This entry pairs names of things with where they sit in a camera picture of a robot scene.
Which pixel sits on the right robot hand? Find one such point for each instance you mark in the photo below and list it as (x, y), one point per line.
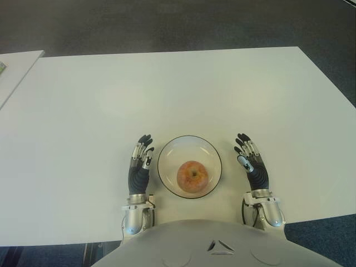
(258, 175)

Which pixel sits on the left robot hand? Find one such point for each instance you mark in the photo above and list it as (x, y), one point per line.
(137, 178)

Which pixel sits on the red yellow apple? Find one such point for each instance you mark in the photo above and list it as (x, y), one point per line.
(192, 178)

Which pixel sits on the white plate with black rim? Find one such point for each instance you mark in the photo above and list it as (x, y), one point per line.
(189, 147)

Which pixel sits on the grey robot torso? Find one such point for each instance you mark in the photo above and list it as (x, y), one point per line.
(208, 247)

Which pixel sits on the neighbouring white table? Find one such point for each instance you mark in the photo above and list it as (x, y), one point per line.
(16, 75)

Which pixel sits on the green item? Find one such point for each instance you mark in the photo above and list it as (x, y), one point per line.
(2, 69)

